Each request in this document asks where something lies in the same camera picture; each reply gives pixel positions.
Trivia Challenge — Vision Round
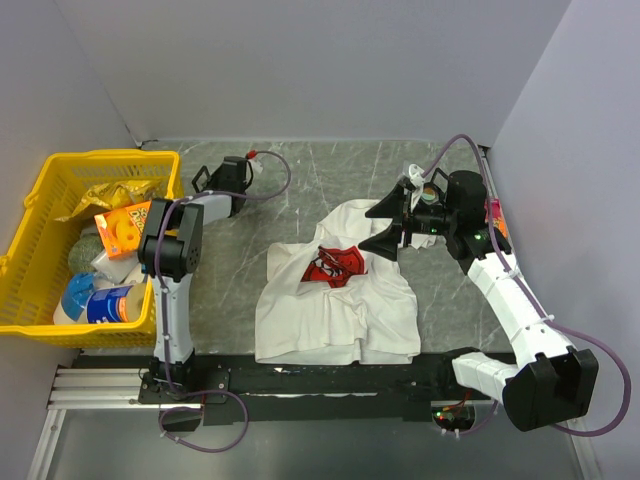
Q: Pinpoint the pink orange sponge box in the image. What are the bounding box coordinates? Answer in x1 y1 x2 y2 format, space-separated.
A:
485 198 509 239

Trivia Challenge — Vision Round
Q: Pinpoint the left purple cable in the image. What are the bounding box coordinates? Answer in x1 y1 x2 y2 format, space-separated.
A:
153 149 292 455

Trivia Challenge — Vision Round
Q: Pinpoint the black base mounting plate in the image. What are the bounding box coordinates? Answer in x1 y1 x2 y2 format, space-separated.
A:
137 347 521 426

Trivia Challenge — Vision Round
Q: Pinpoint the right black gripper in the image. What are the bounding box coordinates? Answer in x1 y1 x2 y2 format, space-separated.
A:
358 183 458 261

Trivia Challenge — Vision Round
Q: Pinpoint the blue white canister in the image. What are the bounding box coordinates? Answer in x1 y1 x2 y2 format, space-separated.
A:
86 283 146 324

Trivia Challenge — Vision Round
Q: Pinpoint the orange Scrub Daddy box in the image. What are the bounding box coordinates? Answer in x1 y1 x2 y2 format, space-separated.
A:
94 201 151 260

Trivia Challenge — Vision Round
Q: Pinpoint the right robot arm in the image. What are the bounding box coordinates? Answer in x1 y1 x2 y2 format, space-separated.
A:
358 164 599 431

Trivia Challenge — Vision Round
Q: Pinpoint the black folding mirror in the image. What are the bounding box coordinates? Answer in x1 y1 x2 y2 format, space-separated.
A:
191 165 211 193
420 167 449 205

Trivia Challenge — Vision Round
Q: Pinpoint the blue lid white container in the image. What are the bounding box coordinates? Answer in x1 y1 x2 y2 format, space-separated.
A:
53 273 96 326

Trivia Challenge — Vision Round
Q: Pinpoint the aluminium rail frame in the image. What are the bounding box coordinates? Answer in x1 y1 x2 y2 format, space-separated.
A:
27 363 166 480

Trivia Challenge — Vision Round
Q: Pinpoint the black folding mirror right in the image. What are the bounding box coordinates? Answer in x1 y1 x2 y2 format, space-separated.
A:
420 167 449 205

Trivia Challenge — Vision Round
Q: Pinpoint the gold snack bag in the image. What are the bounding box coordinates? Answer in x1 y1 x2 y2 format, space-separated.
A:
56 180 162 222

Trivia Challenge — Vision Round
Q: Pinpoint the yellow plastic basket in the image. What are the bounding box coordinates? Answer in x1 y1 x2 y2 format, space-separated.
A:
1 149 184 348

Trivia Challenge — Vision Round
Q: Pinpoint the white Coca-Cola t-shirt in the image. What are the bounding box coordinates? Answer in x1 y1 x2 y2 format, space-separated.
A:
254 199 421 365

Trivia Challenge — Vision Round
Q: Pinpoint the black folding mirror left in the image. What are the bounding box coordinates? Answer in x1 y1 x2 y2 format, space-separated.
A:
191 165 211 193

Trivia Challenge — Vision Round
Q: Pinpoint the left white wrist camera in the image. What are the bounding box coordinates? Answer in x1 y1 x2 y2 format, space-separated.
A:
246 150 264 174

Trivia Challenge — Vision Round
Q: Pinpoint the green round brooch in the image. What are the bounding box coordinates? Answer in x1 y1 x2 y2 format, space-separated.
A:
421 187 439 204

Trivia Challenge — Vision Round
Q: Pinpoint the green scrub sponge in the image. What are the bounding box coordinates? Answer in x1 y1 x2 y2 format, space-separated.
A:
67 234 104 275

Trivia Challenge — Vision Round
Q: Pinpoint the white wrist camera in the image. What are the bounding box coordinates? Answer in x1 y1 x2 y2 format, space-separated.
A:
397 162 425 198
246 150 264 174

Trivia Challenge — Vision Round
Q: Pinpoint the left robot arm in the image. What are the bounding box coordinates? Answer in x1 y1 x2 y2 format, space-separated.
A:
137 156 253 402

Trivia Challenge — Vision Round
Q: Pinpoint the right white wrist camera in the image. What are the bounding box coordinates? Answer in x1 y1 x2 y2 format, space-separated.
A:
397 162 425 198

